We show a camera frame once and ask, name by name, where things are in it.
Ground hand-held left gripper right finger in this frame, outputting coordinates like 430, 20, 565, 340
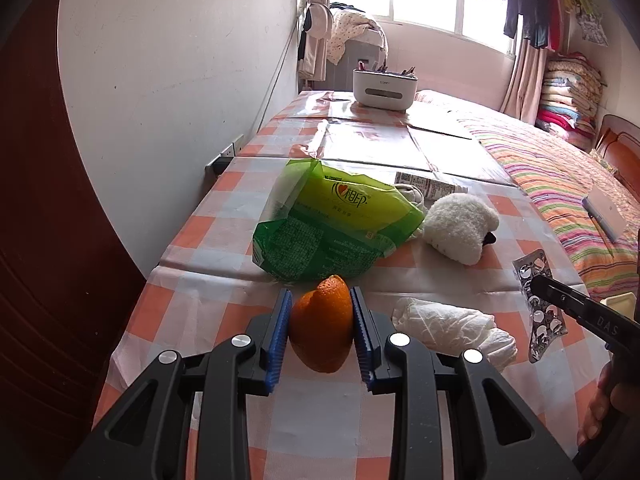
349, 285, 583, 480

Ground beige draped cloth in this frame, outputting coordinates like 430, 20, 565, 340
297, 2, 333, 81

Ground striped bedsheet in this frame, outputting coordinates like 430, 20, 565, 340
415, 89, 640, 321

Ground wooden headboard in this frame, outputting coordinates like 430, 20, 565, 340
590, 114, 640, 201

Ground white desk organizer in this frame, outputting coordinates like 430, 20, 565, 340
352, 60, 418, 111

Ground floral hanging cloth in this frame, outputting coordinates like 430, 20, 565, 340
575, 0, 611, 46

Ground wall power socket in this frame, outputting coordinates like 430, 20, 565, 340
206, 134, 246, 177

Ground white tissue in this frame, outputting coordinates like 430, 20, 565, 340
391, 296, 518, 373

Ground person's right hand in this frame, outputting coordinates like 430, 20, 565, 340
576, 360, 615, 450

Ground white plush toy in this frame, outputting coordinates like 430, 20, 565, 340
422, 192, 501, 267

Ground polka dot cloth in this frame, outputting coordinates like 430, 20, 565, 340
327, 4, 388, 63

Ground blue pencil case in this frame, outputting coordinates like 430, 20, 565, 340
582, 187, 628, 243

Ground green plastic package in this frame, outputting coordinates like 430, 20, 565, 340
251, 158, 426, 283

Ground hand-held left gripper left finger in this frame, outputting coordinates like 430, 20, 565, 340
62, 287, 294, 480

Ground silver blister pack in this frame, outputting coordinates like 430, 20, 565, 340
512, 248, 569, 363

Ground cream plastic bin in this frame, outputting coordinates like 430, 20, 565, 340
600, 294, 636, 318

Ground white labelled bottle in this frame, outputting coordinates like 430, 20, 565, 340
395, 171, 468, 201

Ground orange fruit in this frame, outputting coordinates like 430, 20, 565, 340
290, 274, 353, 375

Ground brown wooden door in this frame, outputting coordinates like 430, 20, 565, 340
0, 0, 151, 480

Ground beige curtain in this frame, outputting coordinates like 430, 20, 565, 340
500, 35, 548, 121

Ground wall cable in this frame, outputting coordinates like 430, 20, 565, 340
254, 25, 297, 136

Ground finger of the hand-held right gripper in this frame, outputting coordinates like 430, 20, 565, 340
530, 273, 640, 355

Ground grey appliance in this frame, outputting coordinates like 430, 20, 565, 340
327, 30, 390, 93

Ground stack of folded blankets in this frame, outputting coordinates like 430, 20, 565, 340
535, 52, 608, 151

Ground window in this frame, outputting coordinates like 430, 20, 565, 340
325, 0, 518, 56

